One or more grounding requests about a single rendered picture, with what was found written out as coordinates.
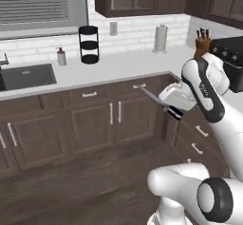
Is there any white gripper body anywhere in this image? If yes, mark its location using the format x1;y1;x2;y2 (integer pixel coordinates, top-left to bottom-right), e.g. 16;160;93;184
158;84;197;112

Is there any dark brown drawer front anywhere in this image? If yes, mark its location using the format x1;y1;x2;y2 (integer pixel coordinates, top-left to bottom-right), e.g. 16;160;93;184
176;109;219;147
114;73;178;103
172;133;222;173
61;84;116;109

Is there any brown knife block with knives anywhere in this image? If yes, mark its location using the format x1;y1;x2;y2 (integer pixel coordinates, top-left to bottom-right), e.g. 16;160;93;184
193;27;213;59

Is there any dark brown cupboard door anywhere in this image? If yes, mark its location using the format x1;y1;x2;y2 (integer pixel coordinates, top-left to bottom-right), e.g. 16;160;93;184
67;103;116;157
5;113;71;170
114;96;160;145
0;123;11;177

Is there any white paper towel roll holder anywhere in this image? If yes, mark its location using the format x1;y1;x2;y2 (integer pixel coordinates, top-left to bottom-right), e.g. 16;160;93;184
152;23;170;54

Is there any black hob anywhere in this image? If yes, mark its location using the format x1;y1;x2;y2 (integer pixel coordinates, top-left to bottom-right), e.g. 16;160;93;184
210;35;243;94

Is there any black three-tier stand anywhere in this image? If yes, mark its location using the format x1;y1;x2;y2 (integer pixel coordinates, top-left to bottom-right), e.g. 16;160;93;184
78;25;101;66

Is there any grey soap dispenser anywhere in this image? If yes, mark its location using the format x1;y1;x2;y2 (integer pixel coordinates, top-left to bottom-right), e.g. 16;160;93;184
55;47;67;67

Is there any dark grey sink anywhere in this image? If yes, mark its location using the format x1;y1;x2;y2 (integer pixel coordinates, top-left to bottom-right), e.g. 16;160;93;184
0;63;58;92

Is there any dark brown fixed panel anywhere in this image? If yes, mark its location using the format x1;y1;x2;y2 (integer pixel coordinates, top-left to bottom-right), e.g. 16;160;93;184
0;95;43;119

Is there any window with grey blind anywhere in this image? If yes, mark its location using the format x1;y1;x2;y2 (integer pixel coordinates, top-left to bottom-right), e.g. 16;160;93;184
0;0;88;41

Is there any grey metal tap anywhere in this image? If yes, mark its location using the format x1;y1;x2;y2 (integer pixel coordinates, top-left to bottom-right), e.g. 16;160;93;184
0;51;10;72

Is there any silver cupboard handle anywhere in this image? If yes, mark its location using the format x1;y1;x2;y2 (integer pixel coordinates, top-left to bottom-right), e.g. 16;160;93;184
108;102;114;125
6;122;19;148
0;130;7;150
117;101;122;124

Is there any grey wall socket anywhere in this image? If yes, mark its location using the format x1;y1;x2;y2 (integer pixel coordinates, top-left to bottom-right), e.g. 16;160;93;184
109;21;119;37

